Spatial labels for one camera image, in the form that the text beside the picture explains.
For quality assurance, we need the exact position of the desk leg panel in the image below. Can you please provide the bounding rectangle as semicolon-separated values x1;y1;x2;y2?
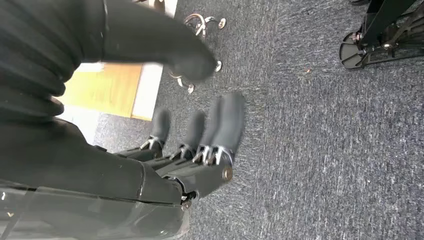
54;0;180;145

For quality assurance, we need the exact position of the chrome base stool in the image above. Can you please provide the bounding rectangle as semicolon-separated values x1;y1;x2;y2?
167;13;228;95

